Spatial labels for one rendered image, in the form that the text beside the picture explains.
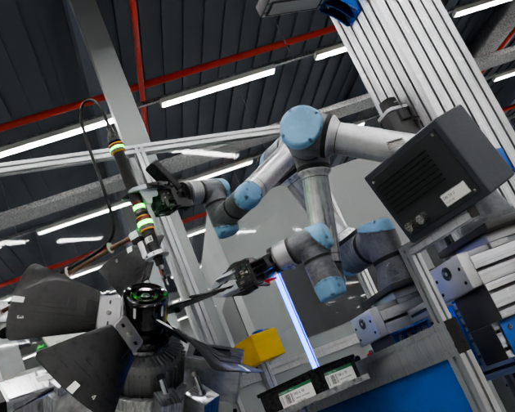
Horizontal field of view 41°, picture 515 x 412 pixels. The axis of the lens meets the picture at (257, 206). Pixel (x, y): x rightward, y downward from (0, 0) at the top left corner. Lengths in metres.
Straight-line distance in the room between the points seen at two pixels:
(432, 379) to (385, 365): 0.14
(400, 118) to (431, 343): 0.81
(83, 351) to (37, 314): 0.27
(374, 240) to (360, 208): 2.51
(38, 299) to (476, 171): 1.15
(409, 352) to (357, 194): 3.15
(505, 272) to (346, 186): 3.10
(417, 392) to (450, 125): 0.68
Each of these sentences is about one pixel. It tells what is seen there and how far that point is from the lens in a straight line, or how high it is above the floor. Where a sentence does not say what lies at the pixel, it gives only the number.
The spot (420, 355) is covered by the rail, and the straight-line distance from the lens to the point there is 1.71.
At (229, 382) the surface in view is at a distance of 1.91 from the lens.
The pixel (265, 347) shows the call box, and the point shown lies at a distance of 2.25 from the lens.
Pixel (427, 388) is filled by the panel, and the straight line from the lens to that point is 1.76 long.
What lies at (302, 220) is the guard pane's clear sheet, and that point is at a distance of 3.17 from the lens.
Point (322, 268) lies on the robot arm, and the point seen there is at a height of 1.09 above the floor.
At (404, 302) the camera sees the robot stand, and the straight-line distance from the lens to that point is 2.22.
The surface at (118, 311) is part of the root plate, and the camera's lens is 1.89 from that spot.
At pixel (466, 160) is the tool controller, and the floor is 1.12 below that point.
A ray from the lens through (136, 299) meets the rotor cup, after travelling 1.83.
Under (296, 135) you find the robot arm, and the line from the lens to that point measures 1.79.
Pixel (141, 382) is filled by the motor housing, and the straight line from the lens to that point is 1.89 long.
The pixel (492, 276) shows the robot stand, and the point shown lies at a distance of 1.78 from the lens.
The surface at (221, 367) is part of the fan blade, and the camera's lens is 1.62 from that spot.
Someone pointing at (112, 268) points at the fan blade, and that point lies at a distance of 2.14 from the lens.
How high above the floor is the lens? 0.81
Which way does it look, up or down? 16 degrees up
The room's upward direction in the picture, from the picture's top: 23 degrees counter-clockwise
